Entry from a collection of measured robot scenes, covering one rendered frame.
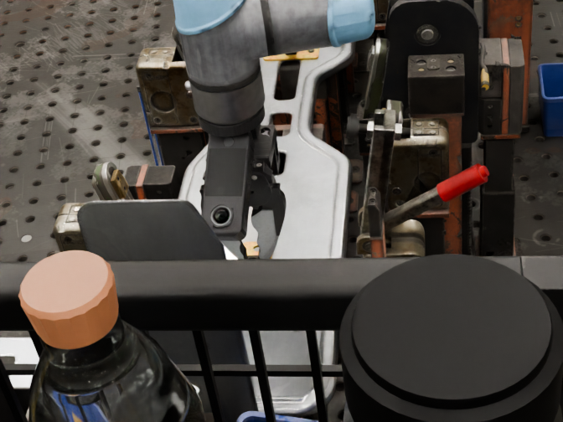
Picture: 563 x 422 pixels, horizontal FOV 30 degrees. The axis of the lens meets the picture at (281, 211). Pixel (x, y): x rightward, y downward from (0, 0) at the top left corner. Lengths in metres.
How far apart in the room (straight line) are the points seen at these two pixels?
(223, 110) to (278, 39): 0.10
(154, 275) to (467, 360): 0.17
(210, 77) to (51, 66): 1.25
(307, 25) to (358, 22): 0.05
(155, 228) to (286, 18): 0.28
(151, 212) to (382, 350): 0.52
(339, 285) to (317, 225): 0.85
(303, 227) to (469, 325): 0.96
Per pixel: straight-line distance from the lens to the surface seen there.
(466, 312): 0.33
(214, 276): 0.44
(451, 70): 1.33
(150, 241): 0.85
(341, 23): 1.04
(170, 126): 1.61
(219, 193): 1.09
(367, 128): 1.08
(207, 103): 1.07
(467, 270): 0.35
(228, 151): 1.10
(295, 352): 1.14
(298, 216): 1.30
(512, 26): 1.79
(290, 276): 0.44
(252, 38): 1.03
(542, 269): 0.43
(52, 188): 1.93
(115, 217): 0.84
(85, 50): 2.30
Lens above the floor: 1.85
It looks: 41 degrees down
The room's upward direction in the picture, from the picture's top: 9 degrees counter-clockwise
